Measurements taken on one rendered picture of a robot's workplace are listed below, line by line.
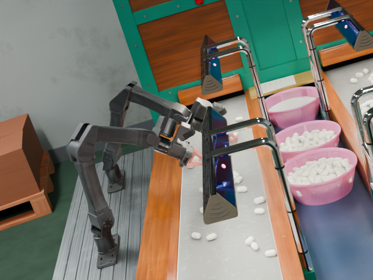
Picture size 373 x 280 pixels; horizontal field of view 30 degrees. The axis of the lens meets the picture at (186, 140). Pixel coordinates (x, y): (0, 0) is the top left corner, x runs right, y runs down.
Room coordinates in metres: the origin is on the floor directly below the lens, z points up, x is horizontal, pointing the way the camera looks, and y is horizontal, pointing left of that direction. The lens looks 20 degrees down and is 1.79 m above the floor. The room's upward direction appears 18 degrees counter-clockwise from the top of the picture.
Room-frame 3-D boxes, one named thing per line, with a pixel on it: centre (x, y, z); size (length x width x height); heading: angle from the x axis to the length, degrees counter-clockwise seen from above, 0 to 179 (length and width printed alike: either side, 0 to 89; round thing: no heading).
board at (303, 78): (3.05, -0.51, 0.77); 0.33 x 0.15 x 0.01; 83
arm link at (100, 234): (2.19, 0.37, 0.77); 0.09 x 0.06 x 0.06; 29
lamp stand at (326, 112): (2.63, -0.66, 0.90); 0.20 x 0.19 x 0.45; 173
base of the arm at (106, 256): (2.19, 0.38, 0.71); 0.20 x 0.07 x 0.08; 176
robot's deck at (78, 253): (2.47, 0.11, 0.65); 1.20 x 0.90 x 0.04; 176
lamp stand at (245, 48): (2.68, -0.26, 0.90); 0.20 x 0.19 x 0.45; 173
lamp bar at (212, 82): (2.70, -0.18, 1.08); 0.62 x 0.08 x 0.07; 173
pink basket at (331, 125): (2.40, -0.43, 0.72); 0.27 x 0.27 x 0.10
